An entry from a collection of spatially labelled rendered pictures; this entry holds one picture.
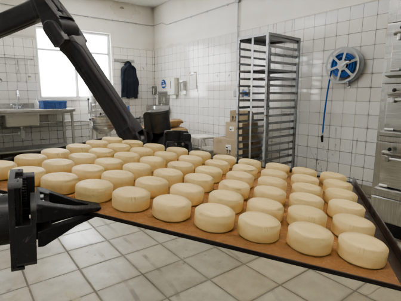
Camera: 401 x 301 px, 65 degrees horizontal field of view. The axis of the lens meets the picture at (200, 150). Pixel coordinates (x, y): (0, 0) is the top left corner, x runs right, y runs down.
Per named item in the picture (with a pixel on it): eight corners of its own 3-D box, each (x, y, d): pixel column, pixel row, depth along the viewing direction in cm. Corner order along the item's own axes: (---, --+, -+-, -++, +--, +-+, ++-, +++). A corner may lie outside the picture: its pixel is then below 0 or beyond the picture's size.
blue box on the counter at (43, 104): (43, 109, 538) (42, 101, 535) (39, 108, 560) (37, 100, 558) (67, 108, 563) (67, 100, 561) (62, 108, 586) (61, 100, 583)
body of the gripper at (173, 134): (187, 169, 85) (176, 163, 91) (190, 131, 83) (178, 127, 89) (164, 170, 82) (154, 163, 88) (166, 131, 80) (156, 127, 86)
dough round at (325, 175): (326, 179, 68) (328, 170, 67) (349, 186, 64) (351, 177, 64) (314, 181, 64) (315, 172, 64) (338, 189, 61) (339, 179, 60)
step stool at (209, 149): (223, 162, 533) (223, 135, 525) (200, 165, 512) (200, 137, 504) (209, 157, 572) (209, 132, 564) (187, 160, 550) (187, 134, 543)
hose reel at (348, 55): (358, 145, 364) (367, 45, 345) (351, 146, 354) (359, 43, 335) (325, 141, 396) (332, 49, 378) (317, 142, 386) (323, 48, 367)
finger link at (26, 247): (106, 198, 38) (14, 207, 33) (105, 254, 39) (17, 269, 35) (95, 181, 43) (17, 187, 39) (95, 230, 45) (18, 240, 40)
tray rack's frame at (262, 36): (264, 169, 465) (268, 43, 434) (294, 176, 426) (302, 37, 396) (234, 177, 424) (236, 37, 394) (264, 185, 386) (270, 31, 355)
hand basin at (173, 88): (179, 131, 660) (178, 77, 641) (163, 132, 637) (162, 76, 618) (156, 127, 737) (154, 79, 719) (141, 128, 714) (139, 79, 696)
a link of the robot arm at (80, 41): (63, 30, 93) (37, 28, 83) (77, 18, 91) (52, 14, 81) (144, 152, 99) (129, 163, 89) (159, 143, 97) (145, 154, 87)
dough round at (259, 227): (236, 223, 41) (238, 208, 40) (275, 228, 40) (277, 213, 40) (237, 241, 36) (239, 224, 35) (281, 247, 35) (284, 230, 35)
